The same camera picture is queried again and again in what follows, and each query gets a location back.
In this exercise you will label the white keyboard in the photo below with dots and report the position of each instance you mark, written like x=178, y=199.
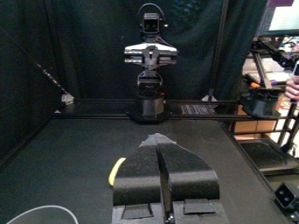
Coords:
x=273, y=76

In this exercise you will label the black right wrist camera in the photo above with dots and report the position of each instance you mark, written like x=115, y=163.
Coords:
x=151, y=23

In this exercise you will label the black table-level camera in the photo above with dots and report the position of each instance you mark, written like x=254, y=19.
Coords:
x=286, y=197

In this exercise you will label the black vertical frame post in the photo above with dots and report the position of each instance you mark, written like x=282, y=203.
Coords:
x=219, y=49

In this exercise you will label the grey speckled cup bowl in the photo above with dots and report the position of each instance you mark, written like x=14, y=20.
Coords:
x=43, y=206

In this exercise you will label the brown cardboard box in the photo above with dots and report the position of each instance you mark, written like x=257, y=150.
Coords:
x=249, y=128

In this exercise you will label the person's hand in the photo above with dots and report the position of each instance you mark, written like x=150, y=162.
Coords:
x=291, y=89

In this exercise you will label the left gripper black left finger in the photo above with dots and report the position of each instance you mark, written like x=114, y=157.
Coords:
x=134, y=175

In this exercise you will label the white corner bracket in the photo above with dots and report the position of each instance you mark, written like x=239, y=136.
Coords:
x=68, y=99
x=210, y=98

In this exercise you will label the black cloth backdrop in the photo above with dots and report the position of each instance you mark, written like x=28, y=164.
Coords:
x=98, y=52

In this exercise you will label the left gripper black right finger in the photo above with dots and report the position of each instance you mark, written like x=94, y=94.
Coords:
x=191, y=175

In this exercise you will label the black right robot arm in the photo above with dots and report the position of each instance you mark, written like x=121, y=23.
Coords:
x=150, y=96

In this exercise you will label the black side shelf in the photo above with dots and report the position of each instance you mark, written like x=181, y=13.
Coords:
x=269, y=156

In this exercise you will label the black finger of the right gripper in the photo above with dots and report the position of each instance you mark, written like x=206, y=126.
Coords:
x=147, y=57
x=155, y=57

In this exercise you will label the yellow toy corn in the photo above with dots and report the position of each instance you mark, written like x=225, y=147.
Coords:
x=117, y=172

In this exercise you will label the striped label plate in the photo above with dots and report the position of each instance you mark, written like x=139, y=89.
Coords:
x=195, y=109

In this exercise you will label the computer monitor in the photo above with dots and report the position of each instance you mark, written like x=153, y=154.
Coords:
x=282, y=17

